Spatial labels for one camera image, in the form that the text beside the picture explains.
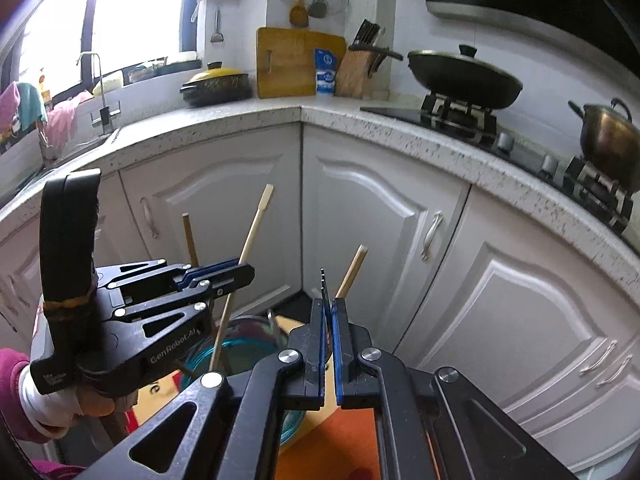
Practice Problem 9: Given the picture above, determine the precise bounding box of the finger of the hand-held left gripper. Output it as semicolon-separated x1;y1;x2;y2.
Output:
112;282;213;368
97;259;256;306

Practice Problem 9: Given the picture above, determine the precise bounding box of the black wok with lid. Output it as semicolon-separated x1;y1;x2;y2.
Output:
348;44;524;111

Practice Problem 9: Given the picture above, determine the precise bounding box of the metal spoon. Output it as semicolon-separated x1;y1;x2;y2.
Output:
267;309;291;348

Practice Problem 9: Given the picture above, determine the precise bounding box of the yellow lidded black casserole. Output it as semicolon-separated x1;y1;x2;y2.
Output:
180;61;252;108

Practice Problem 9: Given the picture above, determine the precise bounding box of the person's left hand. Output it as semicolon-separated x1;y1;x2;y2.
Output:
20;372;136;443

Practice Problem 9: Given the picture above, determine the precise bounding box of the steel sink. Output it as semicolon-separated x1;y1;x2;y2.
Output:
0;127;123;201

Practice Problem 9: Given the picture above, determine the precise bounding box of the pink cloth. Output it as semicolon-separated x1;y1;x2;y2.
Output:
0;82;23;133
45;92;93;156

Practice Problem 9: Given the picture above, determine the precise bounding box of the wooden cutting board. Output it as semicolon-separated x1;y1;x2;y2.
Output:
256;26;347;100

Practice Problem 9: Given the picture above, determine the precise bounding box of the brass cooking pot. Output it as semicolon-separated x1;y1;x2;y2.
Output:
568;98;640;188

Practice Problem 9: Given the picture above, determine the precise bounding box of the teal cloth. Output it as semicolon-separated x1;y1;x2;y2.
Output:
17;82;48;126

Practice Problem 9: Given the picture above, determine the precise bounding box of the teal rimmed utensil holder cup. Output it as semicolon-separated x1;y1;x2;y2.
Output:
177;314;303;458

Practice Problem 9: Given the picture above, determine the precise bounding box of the speckled kitchen countertop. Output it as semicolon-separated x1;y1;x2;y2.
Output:
0;97;640;286

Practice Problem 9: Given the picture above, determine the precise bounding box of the wooden knife block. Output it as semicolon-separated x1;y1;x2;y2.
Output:
335;19;388;98

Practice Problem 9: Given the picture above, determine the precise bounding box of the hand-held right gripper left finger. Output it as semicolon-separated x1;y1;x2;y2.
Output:
95;297;333;480

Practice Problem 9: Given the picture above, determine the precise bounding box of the chrome faucet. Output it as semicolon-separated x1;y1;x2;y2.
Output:
76;51;121;136

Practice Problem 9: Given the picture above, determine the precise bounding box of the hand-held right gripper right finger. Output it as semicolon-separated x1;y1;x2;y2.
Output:
331;297;593;480

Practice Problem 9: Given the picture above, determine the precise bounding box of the blue and white packet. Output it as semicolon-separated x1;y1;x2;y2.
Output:
314;48;338;96

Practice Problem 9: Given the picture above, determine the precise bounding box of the brown wooden chopstick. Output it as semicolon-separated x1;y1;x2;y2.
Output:
181;213;200;267

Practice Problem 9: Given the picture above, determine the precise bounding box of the kitchen window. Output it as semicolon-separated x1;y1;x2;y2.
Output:
15;0;206;101

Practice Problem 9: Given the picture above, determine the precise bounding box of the black glass gas hob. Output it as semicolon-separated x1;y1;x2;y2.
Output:
360;92;636;236

